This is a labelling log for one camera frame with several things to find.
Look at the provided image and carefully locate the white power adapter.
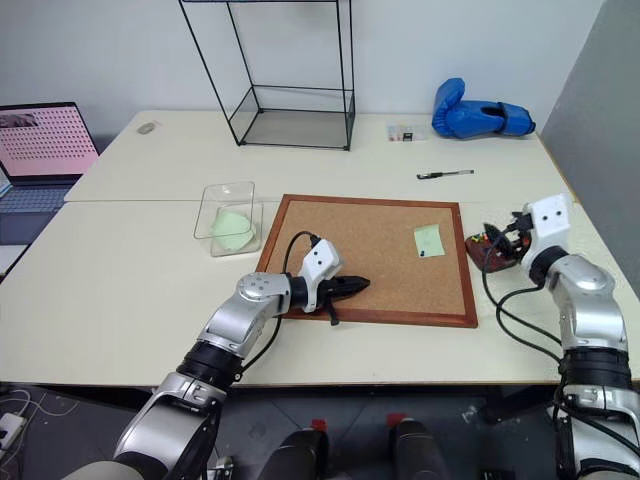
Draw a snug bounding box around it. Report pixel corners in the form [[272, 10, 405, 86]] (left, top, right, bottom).
[[0, 412, 29, 454]]

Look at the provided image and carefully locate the dark rounded shape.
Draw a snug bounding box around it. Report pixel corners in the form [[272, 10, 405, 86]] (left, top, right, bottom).
[[268, 419, 332, 480], [387, 412, 452, 480]]

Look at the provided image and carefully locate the small clear pushpin case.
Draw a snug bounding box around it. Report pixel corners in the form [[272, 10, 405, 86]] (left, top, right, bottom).
[[385, 121, 429, 144]]

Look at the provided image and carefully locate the dark red tray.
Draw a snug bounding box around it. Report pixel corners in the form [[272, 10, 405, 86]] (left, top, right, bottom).
[[464, 231, 526, 274]]

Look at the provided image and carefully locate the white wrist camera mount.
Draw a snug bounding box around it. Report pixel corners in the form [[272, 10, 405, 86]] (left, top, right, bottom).
[[519, 193, 574, 267], [298, 238, 347, 315]]

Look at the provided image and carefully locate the black wire frame rack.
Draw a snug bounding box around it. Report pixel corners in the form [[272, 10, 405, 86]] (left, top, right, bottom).
[[178, 0, 357, 153]]

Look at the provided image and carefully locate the grey partition panel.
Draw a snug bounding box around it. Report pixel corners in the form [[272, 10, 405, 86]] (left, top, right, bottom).
[[539, 0, 640, 304]]

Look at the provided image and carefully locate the open laptop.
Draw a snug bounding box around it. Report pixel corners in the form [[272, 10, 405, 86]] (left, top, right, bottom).
[[0, 102, 101, 247]]

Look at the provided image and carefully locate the blue boxing glove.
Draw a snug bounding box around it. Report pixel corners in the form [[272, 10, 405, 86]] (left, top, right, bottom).
[[431, 77, 538, 139]]

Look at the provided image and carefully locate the flat green sticky note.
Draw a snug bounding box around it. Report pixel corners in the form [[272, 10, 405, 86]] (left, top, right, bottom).
[[413, 223, 447, 260]]

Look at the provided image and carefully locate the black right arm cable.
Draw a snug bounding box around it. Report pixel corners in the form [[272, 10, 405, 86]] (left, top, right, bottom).
[[479, 227, 569, 369]]

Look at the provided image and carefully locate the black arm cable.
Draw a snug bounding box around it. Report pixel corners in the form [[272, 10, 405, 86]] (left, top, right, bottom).
[[479, 227, 569, 369], [234, 230, 321, 381]]

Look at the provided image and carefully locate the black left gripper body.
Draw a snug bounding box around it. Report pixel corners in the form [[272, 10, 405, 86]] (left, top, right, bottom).
[[319, 276, 352, 304]]

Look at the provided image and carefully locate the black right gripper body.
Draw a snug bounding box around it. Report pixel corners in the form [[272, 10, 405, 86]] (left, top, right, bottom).
[[505, 210, 535, 251]]

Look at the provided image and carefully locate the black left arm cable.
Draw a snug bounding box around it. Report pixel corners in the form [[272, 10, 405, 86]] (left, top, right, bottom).
[[234, 230, 321, 381]]

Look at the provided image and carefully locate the black pen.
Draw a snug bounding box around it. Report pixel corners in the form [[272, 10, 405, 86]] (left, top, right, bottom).
[[416, 168, 476, 180]]

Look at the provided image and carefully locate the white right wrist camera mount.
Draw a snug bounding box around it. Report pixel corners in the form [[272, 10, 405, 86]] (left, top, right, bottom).
[[519, 193, 574, 267]]

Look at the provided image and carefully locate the clear plastic box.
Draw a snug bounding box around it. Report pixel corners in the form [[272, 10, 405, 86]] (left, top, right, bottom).
[[193, 180, 265, 259]]

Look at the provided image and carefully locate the wood-framed cork board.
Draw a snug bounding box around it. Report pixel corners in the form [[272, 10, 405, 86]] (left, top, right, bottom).
[[255, 193, 479, 330]]

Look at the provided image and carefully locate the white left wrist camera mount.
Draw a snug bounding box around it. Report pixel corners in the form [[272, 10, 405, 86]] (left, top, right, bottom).
[[298, 238, 347, 315]]

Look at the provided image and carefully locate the white cable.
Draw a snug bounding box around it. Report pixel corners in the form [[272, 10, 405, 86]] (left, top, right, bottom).
[[0, 388, 79, 417]]

